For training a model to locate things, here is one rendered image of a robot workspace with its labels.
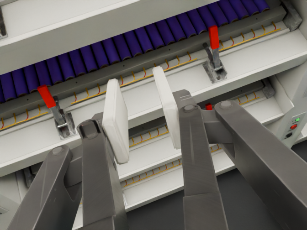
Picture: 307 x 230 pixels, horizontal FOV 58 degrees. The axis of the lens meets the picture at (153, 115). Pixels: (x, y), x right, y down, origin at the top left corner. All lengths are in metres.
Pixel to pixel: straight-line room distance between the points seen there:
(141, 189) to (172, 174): 0.10
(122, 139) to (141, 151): 0.47
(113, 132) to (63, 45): 0.20
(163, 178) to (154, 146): 0.20
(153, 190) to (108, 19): 0.58
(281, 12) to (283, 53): 0.07
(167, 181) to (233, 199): 0.25
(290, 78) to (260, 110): 0.11
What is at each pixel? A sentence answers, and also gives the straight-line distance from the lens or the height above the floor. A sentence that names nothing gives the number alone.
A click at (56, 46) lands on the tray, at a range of 0.34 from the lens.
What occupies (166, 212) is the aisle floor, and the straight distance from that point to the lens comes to 0.96.
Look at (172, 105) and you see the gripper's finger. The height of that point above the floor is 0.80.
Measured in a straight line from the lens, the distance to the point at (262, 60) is 0.53.
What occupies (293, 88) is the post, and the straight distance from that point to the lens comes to 0.66.
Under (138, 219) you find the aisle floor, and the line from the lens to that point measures 0.97.
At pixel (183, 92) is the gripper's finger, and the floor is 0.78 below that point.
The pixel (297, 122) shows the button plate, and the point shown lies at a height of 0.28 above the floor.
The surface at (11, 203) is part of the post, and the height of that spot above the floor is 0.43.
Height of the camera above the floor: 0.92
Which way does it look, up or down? 55 degrees down
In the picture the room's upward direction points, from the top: 13 degrees counter-clockwise
